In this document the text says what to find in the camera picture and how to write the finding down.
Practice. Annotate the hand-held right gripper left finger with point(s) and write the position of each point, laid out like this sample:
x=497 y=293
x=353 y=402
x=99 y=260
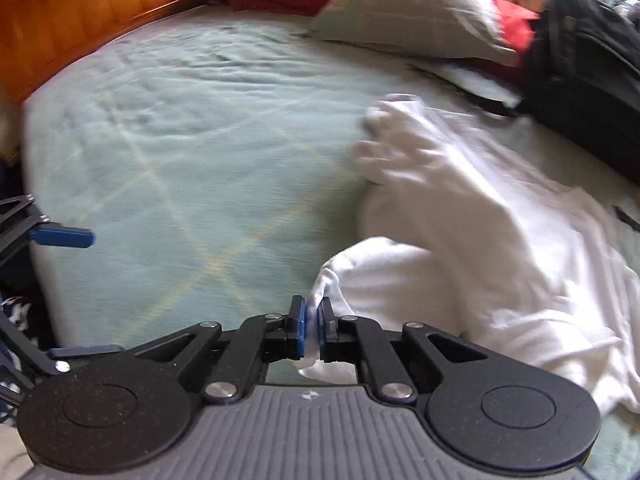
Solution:
x=299 y=327

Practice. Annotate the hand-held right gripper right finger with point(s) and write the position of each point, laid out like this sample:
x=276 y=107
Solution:
x=322 y=330

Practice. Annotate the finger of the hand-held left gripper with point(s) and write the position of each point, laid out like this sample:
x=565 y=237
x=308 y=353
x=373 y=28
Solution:
x=65 y=238
x=75 y=357

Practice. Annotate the white printed shirt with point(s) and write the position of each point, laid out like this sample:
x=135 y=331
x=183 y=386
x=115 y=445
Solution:
x=475 y=260

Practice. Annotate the blue white patterned clothing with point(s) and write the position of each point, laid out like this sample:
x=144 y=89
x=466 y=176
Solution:
x=20 y=315

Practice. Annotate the green plaid bed blanket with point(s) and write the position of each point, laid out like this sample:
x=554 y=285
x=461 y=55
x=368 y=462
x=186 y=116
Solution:
x=175 y=160

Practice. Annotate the wooden headboard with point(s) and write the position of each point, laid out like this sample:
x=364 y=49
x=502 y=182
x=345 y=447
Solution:
x=75 y=15

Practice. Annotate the black pen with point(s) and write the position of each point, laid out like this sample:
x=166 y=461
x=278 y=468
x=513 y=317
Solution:
x=627 y=217

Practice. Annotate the grey green plaid pillow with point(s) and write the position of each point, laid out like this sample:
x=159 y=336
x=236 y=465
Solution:
x=410 y=10

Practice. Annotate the black backpack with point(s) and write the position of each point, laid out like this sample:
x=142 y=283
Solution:
x=585 y=85

